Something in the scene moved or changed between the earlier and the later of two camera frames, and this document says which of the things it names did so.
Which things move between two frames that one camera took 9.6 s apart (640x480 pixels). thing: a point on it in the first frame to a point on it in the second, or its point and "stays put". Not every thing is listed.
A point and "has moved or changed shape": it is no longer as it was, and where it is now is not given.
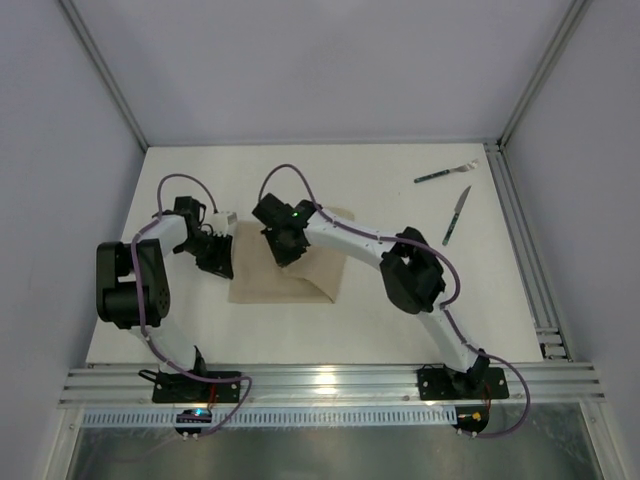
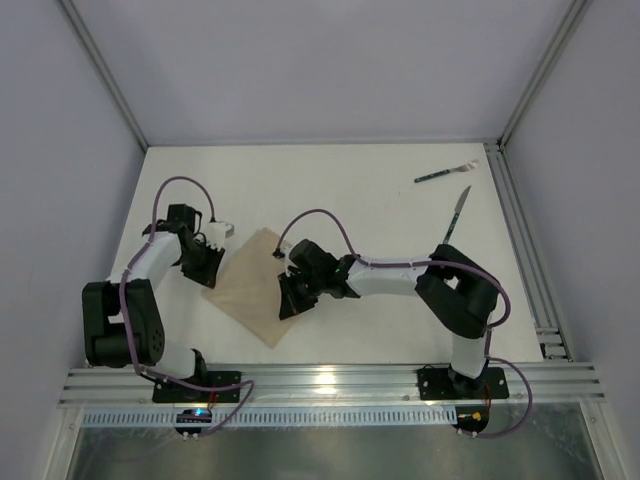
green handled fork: x=471 y=165 stays put
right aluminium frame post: x=572 y=18 stays put
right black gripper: x=285 y=242 to x=298 y=292
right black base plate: x=442 y=383 stays put
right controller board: x=472 y=418 stays put
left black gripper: x=214 y=251 to x=201 y=261
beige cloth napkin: x=312 y=278 has moved or changed shape
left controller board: x=192 y=416 stays put
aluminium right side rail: x=527 y=254 stays put
